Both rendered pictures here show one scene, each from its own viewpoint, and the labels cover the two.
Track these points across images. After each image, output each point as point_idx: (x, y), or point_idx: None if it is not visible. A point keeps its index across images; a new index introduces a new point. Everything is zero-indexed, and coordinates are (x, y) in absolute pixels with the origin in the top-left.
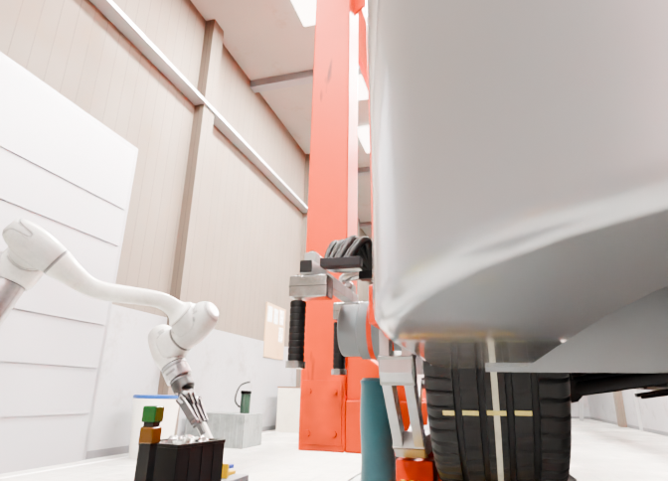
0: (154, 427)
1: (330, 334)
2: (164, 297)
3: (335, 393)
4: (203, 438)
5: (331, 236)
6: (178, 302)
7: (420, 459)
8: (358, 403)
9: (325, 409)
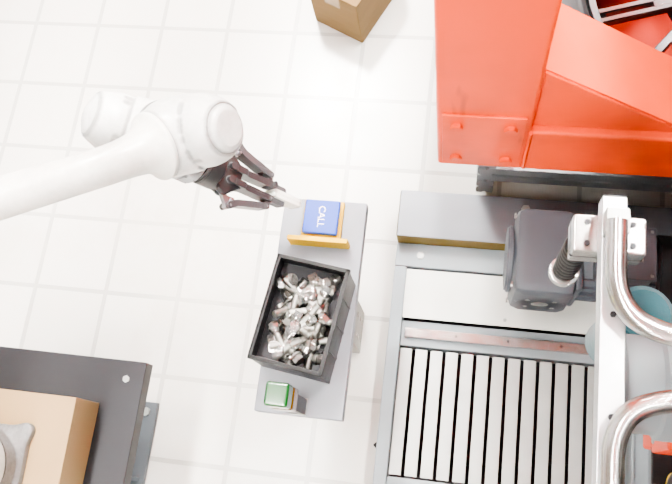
0: (292, 405)
1: (507, 69)
2: (116, 175)
3: (513, 134)
4: (321, 292)
5: None
6: (147, 158)
7: None
8: (557, 137)
9: (490, 141)
